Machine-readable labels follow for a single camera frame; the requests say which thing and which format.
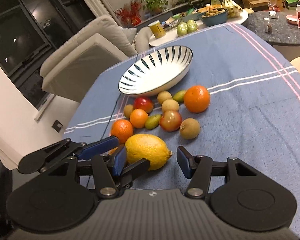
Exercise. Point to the small mandarin orange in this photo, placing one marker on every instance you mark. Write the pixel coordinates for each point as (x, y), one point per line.
(138, 118)

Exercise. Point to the red flower decoration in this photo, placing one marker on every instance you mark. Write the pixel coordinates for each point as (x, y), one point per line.
(129, 14)

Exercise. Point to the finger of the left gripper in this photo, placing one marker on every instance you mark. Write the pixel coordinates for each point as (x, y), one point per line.
(44, 158)
(97, 148)

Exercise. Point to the dark marble round table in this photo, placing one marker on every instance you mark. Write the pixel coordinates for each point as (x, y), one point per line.
(284, 34)

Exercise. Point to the red yellow apple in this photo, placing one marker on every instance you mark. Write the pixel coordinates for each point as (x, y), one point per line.
(170, 121)

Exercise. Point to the potted green plant left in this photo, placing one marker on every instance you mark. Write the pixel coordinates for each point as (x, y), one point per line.
(155, 6)

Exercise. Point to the blue striped tablecloth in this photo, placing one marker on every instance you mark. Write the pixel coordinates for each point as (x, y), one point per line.
(254, 111)

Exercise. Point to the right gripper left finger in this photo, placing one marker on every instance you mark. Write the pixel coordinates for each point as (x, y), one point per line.
(113, 174)

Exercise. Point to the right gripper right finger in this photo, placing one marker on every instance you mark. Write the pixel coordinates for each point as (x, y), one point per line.
(199, 169)

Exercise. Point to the green jujube fruit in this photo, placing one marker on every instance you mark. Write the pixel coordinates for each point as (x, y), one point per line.
(152, 121)

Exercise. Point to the small spice jar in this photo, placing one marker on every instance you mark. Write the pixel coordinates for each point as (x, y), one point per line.
(268, 28)

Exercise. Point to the cardboard box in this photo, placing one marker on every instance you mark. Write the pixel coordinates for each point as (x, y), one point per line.
(256, 5)

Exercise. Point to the tray of green apples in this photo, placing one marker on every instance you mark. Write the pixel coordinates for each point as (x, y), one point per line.
(185, 28)

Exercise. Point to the white round coffee table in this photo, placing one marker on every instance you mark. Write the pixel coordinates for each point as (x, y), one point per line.
(172, 34)

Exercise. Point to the bunch of bananas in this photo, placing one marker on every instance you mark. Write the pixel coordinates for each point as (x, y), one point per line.
(234, 10)

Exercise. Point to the pink dish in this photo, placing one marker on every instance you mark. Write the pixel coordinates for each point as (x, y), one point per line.
(292, 19)

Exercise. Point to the yellow tin can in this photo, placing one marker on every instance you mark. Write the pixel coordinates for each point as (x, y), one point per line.
(157, 29)

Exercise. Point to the large orange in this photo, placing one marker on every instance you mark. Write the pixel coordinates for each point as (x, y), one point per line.
(197, 99)

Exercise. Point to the beige sofa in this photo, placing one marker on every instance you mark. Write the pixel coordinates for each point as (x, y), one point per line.
(71, 70)

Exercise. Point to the small tan fruit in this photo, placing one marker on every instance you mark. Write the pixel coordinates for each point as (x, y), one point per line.
(128, 110)

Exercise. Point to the teal bowl of fruits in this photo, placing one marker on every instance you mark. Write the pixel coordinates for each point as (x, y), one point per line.
(218, 16)

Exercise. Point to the green jujube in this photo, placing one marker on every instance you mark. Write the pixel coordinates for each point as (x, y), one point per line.
(179, 96)

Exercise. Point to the yellow lemon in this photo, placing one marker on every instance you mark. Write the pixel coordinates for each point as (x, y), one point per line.
(150, 147)

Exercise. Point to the brown longan fruit large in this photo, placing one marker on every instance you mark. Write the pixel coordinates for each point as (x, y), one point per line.
(189, 129)

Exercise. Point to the white striped ceramic bowl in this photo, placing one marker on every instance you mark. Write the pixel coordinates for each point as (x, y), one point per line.
(156, 72)

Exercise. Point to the tan round fruit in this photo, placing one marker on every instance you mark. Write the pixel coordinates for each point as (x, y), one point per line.
(170, 105)
(163, 96)

